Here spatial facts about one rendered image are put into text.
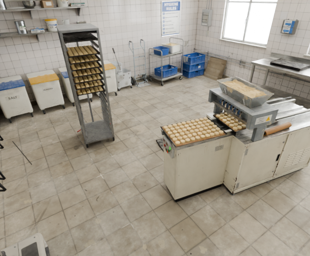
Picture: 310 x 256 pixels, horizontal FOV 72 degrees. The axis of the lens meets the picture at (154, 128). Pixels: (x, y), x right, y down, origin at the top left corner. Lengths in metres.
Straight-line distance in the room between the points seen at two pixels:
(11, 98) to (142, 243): 3.75
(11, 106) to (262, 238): 4.69
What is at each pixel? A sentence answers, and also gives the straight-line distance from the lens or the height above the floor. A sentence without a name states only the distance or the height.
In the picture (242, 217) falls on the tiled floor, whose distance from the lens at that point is 2.83.
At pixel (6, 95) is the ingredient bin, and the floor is 0.58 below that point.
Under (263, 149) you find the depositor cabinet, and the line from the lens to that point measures 2.69.
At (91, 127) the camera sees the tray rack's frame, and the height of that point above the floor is 0.15.
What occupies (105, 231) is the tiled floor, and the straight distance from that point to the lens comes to 2.64.
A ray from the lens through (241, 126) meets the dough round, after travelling 2.55.
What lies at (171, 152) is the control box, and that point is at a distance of 2.24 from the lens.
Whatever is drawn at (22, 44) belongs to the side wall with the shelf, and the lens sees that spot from 5.48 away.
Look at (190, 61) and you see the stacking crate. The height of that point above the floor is 0.52.
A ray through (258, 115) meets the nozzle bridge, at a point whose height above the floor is 1.16.
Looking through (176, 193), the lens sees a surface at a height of 0.19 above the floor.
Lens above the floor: 2.18
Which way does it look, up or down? 32 degrees down
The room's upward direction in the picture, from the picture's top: 1 degrees counter-clockwise
